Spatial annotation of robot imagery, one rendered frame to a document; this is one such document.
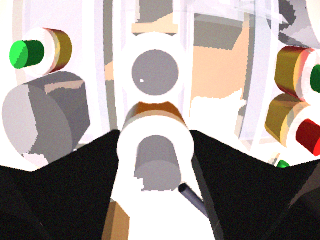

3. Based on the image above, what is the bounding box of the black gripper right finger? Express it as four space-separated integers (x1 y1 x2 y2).
189 129 320 240

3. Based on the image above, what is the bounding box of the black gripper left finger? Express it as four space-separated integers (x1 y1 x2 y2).
0 129 120 240

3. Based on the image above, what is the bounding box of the dark grey rod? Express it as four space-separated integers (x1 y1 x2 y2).
177 183 208 217

